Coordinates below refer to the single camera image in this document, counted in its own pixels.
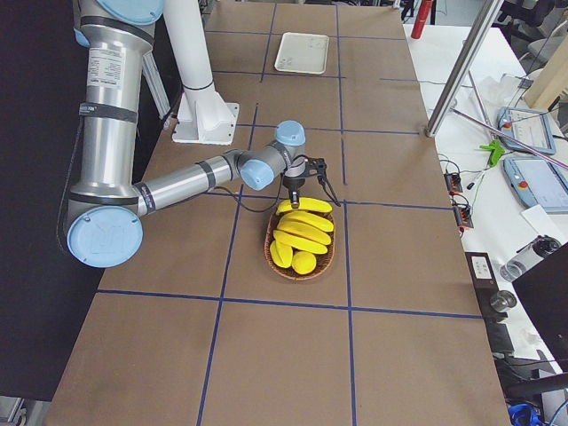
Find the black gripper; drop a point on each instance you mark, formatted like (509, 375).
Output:
(294, 183)

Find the yellow banana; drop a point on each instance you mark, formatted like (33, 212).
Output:
(305, 204)
(322, 223)
(290, 237)
(309, 246)

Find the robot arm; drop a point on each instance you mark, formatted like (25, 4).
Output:
(105, 207)

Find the brown wicker basket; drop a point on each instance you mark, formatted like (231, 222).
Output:
(298, 228)

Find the yellow star fruit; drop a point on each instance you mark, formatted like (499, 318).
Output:
(281, 254)

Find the yellow lemon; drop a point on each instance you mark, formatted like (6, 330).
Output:
(304, 262)

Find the white bear tray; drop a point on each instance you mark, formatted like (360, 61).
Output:
(302, 53)

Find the orange circuit board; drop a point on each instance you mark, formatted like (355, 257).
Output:
(453, 183)
(463, 218)

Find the green clip tool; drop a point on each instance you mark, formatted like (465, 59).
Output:
(496, 151)

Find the metal cup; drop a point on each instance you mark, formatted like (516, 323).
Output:
(502, 301)

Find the red cylinder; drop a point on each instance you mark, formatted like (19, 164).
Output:
(421, 18)

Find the teach pendant near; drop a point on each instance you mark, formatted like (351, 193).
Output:
(537, 182)

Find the teach pendant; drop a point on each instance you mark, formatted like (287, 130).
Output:
(537, 182)
(529, 126)

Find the long reacher grabber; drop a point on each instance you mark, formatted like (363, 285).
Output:
(512, 139)

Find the teach pendant far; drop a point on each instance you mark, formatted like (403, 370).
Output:
(529, 126)

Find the black monitor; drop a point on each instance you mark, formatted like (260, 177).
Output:
(542, 291)

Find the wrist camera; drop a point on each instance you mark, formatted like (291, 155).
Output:
(316, 168)

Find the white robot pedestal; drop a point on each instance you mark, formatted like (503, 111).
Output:
(203, 116)

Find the aluminium frame post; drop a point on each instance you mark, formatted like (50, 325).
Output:
(469, 50)

